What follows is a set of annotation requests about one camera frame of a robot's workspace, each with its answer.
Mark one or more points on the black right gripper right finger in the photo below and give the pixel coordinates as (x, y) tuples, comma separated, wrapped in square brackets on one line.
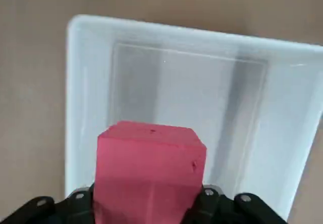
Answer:
[(239, 209)]

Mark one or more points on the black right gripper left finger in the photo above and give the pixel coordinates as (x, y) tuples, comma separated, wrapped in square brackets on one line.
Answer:
[(63, 209)]

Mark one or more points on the red bag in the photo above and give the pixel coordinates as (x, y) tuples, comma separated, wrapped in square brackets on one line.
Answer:
[(151, 163)]

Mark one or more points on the clear plastic box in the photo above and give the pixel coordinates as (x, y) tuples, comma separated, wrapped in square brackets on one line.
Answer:
[(277, 95)]

